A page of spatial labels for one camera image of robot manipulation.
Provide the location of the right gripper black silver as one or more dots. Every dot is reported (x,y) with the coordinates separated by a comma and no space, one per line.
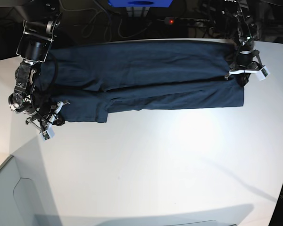
(33,104)

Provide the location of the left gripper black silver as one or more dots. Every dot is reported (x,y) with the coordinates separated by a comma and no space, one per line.
(243,58)

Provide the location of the dark blue T-shirt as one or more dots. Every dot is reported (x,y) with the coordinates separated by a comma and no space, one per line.
(97,80)

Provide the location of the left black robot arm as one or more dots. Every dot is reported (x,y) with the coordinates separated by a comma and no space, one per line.
(228,19)

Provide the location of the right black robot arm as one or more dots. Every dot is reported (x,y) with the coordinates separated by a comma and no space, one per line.
(41,19)

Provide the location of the blue box on stand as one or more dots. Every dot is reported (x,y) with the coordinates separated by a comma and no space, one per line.
(140,3)

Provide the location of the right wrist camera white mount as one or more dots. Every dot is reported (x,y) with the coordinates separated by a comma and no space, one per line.
(42,118)

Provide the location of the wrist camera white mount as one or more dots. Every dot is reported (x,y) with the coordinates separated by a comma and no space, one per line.
(255,67)
(42,118)

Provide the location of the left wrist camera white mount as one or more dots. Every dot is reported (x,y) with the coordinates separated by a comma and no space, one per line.
(255,67)

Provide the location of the power strip with red switch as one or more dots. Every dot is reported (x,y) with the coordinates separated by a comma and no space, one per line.
(187,22)

